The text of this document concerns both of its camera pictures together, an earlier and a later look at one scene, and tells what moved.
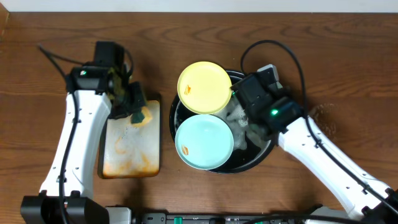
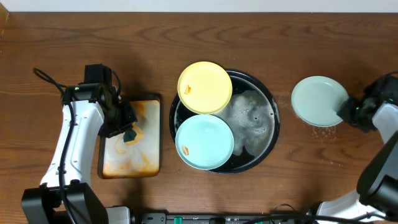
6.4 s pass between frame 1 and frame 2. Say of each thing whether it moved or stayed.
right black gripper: moved
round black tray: stayed
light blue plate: stayed
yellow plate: stayed
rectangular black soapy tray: stayed
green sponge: moved
